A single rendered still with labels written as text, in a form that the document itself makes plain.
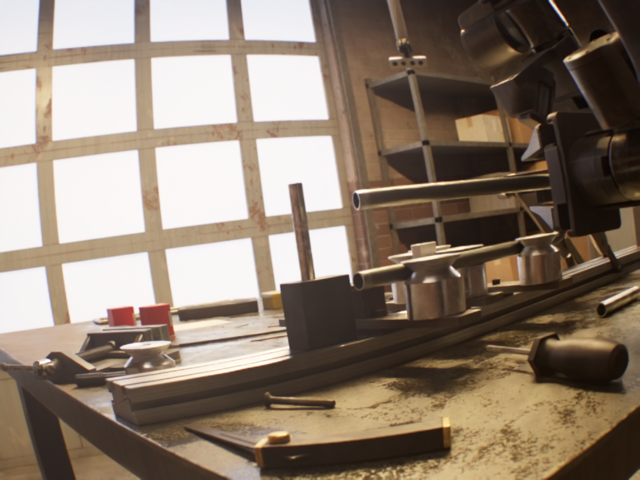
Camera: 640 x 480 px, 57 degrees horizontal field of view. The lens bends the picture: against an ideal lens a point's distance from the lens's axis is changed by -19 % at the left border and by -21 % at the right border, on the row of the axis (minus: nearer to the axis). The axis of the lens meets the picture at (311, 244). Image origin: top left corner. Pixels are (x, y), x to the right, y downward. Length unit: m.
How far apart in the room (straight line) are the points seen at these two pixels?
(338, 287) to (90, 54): 3.38
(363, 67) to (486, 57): 4.01
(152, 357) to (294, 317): 0.13
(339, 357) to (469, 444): 0.25
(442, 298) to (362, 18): 4.38
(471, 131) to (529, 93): 4.25
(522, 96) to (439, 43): 4.75
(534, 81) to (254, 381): 0.36
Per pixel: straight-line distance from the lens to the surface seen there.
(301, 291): 0.58
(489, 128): 4.84
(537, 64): 0.65
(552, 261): 0.68
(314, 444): 0.36
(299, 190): 0.60
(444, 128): 5.11
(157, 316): 1.14
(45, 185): 3.64
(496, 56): 0.72
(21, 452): 3.65
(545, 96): 0.65
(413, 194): 0.56
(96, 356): 0.82
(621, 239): 5.82
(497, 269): 4.14
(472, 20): 0.74
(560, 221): 0.56
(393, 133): 4.73
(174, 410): 0.51
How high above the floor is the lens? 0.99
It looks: level
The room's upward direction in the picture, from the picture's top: 8 degrees counter-clockwise
